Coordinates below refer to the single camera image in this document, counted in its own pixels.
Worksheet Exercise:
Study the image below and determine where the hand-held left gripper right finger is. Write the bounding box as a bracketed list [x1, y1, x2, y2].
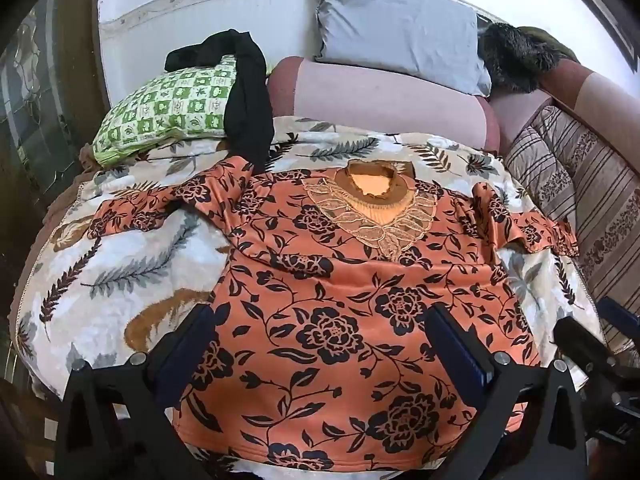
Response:
[425, 302, 598, 480]

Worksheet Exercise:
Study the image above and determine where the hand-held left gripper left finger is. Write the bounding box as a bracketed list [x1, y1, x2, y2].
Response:
[54, 304, 221, 480]

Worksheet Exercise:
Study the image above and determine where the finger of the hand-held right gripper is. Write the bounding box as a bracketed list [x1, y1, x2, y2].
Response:
[597, 296, 640, 333]
[552, 316, 626, 391]

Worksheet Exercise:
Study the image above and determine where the orange floral blouse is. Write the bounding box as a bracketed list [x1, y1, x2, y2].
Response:
[87, 155, 581, 473]

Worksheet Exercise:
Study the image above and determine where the leaf print blanket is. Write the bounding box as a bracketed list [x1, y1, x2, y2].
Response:
[10, 115, 601, 480]

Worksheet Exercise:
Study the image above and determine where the striped brown cushion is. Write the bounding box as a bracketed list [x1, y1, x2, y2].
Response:
[502, 105, 640, 356]

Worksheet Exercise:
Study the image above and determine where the pink bolster cushion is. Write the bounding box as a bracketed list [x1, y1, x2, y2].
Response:
[487, 57, 640, 161]
[267, 56, 501, 153]

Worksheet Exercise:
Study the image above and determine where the green frog print pillow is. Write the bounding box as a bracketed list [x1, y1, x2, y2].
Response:
[92, 54, 241, 168]

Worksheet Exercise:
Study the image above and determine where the black garment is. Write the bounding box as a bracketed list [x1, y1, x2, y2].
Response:
[165, 30, 275, 173]

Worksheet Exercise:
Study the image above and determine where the dark fur cloth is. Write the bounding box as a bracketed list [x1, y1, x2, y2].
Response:
[477, 22, 581, 93]

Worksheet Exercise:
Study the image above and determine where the patterned glass door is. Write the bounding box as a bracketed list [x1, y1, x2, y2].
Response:
[0, 0, 101, 201]

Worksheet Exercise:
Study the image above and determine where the grey pillow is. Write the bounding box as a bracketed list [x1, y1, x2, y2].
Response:
[314, 0, 493, 98]

